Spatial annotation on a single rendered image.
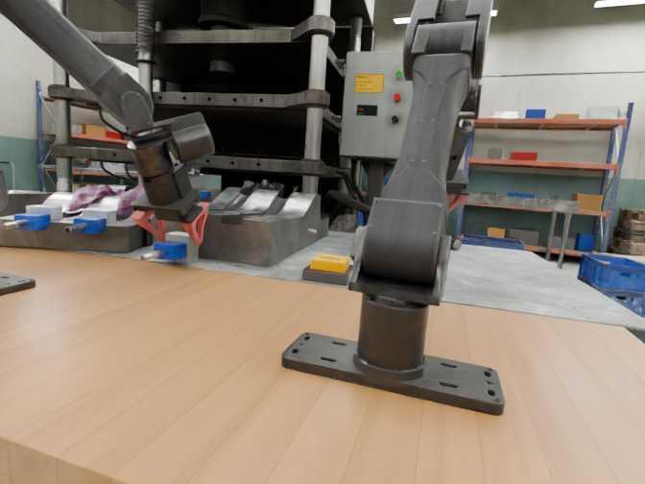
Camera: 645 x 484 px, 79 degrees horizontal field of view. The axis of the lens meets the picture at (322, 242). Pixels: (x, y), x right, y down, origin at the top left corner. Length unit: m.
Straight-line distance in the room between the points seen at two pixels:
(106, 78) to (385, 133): 1.12
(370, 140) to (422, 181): 1.21
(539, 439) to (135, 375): 0.33
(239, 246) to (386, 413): 0.52
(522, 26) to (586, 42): 0.96
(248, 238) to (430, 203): 0.48
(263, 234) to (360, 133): 0.92
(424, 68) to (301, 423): 0.38
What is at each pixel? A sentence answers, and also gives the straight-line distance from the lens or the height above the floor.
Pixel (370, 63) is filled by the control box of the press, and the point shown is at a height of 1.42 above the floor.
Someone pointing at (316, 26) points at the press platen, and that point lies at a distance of 1.57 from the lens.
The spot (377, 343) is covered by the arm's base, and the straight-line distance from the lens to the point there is 0.36.
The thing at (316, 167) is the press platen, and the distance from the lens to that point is 1.48.
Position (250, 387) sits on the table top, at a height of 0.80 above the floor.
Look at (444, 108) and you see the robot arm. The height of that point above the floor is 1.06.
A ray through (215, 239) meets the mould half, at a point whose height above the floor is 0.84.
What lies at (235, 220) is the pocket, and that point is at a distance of 0.84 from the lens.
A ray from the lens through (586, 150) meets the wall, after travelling 7.45.
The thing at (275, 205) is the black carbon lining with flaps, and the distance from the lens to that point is 1.03.
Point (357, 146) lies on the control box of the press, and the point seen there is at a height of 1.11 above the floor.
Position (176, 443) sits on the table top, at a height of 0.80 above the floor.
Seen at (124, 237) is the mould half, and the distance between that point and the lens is 0.88.
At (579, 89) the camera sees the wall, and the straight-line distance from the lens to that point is 7.56.
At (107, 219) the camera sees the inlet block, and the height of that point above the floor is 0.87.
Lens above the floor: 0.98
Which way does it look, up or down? 9 degrees down
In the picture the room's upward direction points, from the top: 4 degrees clockwise
